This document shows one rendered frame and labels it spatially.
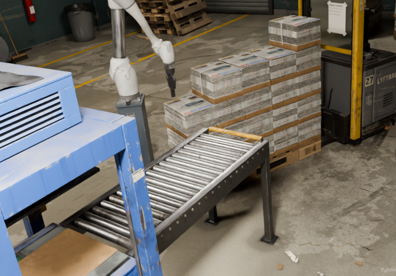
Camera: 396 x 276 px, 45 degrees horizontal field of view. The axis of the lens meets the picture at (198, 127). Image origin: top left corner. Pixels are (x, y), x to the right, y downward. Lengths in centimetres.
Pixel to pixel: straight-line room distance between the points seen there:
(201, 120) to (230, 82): 38
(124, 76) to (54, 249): 151
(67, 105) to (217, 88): 213
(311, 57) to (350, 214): 142
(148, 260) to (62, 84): 83
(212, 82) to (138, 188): 199
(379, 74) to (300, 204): 160
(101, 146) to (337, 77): 355
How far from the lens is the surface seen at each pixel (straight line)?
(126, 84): 357
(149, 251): 210
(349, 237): 368
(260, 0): 1130
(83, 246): 249
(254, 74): 401
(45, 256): 250
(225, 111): 392
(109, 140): 176
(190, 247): 363
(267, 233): 359
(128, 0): 352
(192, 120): 375
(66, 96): 183
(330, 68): 501
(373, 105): 499
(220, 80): 380
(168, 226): 250
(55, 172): 163
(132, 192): 193
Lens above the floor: 222
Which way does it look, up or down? 24 degrees down
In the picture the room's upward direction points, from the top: 7 degrees counter-clockwise
